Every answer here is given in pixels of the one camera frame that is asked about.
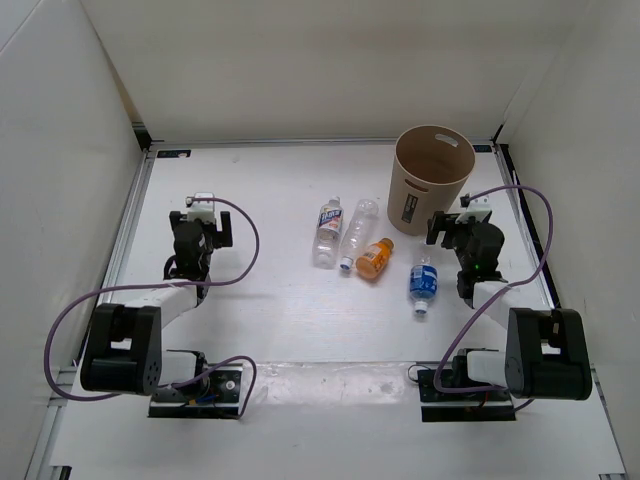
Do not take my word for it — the blue labelled plastic bottle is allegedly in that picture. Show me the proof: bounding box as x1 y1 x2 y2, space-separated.
409 255 438 316

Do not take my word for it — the clear unlabelled plastic bottle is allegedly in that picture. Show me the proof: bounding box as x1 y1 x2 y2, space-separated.
339 199 379 274

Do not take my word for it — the orange plastic bottle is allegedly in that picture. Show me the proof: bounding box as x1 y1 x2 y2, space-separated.
356 238 394 280

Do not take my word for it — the white labelled clear bottle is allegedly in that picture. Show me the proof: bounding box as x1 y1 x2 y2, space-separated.
312 196 344 268

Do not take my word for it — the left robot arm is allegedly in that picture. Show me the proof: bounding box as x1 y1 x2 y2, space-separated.
80 211 233 396

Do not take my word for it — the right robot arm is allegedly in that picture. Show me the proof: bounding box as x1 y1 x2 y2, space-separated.
425 211 592 401

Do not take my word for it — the beige waste bin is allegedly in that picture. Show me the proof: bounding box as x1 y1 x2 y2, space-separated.
387 125 475 236

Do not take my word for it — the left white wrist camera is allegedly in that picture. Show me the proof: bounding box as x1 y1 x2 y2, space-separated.
185 192 216 224

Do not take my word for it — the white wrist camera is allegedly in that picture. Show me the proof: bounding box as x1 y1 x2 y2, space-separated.
185 192 216 224
456 195 492 224

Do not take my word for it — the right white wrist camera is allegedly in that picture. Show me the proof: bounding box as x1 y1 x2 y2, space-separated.
456 195 492 224

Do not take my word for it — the back aluminium frame rail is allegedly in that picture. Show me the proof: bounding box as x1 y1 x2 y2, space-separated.
144 134 501 151

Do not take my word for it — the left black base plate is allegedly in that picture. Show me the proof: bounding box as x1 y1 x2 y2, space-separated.
147 363 243 420

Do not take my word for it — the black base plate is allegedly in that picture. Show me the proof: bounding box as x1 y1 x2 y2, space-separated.
147 363 243 420
416 369 516 423

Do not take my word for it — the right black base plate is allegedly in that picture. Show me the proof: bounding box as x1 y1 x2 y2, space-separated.
416 369 516 423

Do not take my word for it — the left aluminium frame rail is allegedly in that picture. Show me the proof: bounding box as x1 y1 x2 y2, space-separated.
25 147 153 479

